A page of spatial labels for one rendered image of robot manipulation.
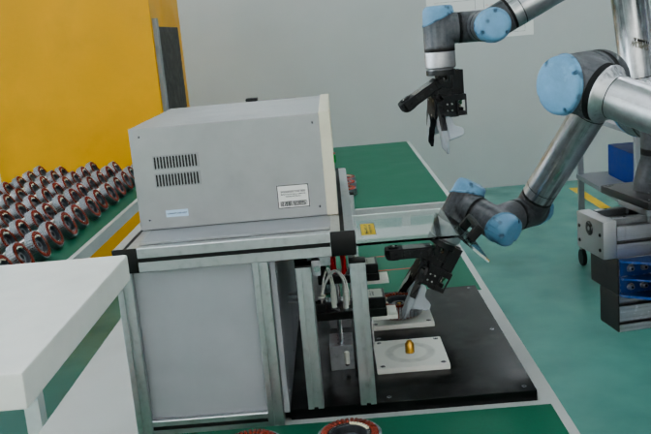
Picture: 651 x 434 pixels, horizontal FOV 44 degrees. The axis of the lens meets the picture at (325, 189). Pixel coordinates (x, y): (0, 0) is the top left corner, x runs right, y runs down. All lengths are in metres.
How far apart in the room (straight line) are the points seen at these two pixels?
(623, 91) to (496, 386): 0.61
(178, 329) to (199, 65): 5.59
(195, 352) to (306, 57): 5.54
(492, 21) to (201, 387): 0.99
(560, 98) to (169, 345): 0.88
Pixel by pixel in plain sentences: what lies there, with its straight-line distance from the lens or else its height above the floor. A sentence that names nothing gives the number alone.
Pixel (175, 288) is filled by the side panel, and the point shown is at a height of 1.03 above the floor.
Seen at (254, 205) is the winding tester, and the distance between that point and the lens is 1.57.
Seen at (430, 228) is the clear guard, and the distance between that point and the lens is 1.61.
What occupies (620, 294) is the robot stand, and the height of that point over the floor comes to 0.82.
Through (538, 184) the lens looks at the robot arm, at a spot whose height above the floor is 1.09.
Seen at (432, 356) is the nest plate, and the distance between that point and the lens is 1.73.
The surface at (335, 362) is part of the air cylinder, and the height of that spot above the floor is 0.79.
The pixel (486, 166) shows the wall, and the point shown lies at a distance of 7.16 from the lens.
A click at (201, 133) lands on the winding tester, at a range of 1.55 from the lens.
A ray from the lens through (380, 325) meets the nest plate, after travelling 1.90.
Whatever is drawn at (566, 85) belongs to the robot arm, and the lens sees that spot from 1.60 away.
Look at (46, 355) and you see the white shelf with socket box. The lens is 0.80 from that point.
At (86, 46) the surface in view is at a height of 1.51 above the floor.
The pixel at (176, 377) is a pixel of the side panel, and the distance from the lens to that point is 1.56.
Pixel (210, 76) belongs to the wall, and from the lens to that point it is 7.01.
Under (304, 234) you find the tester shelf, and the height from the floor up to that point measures 1.11.
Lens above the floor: 1.47
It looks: 11 degrees down
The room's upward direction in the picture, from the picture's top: 5 degrees counter-clockwise
